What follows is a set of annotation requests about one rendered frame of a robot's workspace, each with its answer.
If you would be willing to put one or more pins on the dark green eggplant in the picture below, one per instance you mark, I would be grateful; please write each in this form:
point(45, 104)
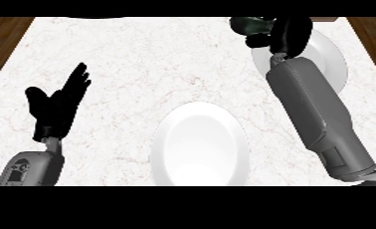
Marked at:
point(249, 25)

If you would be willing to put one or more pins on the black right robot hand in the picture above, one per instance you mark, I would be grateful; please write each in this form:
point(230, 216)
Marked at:
point(291, 35)

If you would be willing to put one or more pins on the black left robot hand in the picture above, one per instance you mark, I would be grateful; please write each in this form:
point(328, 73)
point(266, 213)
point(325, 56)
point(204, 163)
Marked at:
point(59, 107)

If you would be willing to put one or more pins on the white oval plate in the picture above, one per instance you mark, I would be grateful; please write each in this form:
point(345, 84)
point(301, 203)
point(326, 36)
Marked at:
point(199, 145)

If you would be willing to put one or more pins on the white round plate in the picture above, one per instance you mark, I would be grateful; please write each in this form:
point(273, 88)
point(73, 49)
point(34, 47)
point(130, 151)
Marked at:
point(325, 60)

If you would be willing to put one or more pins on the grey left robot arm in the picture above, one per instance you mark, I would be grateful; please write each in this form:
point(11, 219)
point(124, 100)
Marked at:
point(34, 166)

